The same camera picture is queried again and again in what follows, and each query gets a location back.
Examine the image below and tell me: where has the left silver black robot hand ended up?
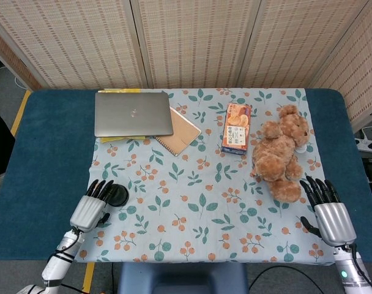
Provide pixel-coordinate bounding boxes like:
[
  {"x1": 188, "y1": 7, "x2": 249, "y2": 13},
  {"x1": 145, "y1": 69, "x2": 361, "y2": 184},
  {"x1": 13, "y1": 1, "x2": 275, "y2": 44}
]
[{"x1": 69, "y1": 179, "x2": 115, "y2": 233}]

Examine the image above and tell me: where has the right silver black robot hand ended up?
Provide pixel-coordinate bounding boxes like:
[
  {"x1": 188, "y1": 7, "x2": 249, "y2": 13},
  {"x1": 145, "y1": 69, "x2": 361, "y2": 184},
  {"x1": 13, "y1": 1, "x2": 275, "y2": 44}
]
[{"x1": 299, "y1": 176, "x2": 357, "y2": 247}]

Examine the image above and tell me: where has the black round device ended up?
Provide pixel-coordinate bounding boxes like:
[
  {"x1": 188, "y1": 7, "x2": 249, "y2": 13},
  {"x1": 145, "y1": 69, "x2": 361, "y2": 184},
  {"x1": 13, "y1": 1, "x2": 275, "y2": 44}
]
[{"x1": 107, "y1": 183, "x2": 130, "y2": 208}]

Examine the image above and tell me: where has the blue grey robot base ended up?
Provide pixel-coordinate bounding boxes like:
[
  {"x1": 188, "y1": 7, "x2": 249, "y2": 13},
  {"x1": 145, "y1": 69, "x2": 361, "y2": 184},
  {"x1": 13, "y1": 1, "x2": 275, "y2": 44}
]
[{"x1": 117, "y1": 262, "x2": 249, "y2": 294}]

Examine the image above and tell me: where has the teal plush table cover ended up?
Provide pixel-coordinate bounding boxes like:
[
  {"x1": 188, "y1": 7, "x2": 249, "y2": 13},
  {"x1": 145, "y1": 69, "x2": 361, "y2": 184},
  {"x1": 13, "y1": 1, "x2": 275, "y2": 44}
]
[{"x1": 0, "y1": 88, "x2": 372, "y2": 265}]

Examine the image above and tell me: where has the brown teddy bear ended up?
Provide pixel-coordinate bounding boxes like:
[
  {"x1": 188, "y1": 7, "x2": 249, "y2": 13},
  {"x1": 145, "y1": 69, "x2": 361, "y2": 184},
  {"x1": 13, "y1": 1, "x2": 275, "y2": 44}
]
[{"x1": 250, "y1": 104, "x2": 311, "y2": 203}]

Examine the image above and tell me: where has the floral light blue tablecloth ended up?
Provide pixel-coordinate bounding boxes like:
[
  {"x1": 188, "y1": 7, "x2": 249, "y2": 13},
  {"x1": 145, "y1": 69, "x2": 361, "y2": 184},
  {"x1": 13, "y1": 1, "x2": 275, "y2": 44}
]
[{"x1": 74, "y1": 88, "x2": 337, "y2": 266}]

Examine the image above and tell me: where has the grey closed laptop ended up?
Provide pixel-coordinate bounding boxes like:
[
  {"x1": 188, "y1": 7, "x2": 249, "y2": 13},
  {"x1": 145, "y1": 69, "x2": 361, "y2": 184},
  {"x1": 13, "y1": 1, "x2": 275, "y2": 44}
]
[{"x1": 94, "y1": 91, "x2": 174, "y2": 138}]

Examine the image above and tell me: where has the brown spiral notebook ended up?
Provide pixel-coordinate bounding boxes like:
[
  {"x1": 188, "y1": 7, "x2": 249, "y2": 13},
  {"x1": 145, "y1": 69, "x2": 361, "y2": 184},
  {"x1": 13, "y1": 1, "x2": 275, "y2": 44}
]
[{"x1": 155, "y1": 106, "x2": 202, "y2": 157}]

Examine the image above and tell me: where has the orange blue cookie box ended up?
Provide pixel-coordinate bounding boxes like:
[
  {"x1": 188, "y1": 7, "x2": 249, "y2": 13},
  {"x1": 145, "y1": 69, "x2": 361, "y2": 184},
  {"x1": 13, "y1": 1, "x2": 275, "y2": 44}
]
[{"x1": 220, "y1": 102, "x2": 253, "y2": 156}]

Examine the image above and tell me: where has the woven bamboo folding screen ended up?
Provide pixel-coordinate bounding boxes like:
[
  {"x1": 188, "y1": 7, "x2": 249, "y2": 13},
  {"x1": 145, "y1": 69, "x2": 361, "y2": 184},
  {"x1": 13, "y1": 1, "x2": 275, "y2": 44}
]
[{"x1": 0, "y1": 0, "x2": 372, "y2": 133}]

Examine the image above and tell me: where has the black floor cable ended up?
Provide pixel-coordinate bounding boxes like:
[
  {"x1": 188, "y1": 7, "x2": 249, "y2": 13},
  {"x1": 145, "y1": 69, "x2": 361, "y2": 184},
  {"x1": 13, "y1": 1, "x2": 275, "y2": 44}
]
[{"x1": 249, "y1": 265, "x2": 328, "y2": 294}]

